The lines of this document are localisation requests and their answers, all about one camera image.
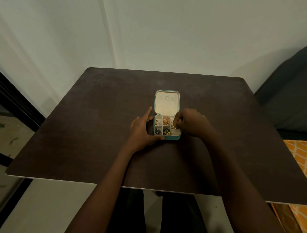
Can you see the pile of small jewellery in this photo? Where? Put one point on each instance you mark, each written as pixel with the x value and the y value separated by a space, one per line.
pixel 157 131

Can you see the black door frame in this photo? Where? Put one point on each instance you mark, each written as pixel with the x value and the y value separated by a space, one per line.
pixel 19 103

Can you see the person's left leg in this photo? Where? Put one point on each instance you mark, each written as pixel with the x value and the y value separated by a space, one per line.
pixel 132 213

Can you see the person's left hand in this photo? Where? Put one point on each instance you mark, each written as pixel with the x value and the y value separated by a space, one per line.
pixel 139 134

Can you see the person's right hand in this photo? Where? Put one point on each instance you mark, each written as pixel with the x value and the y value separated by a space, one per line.
pixel 194 123

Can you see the person's right leg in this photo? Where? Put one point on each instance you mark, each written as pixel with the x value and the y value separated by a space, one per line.
pixel 177 216

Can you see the person's left forearm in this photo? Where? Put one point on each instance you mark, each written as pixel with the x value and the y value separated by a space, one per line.
pixel 103 194

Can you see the orange patterned cloth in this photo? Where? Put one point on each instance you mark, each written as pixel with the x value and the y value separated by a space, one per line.
pixel 298 153

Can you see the teal jewellery box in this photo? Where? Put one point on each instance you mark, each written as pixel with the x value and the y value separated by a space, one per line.
pixel 166 105

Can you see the person's leg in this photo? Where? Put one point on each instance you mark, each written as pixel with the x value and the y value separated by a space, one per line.
pixel 177 216
pixel 132 213

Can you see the person's right forearm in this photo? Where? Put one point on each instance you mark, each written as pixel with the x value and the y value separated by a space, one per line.
pixel 239 187

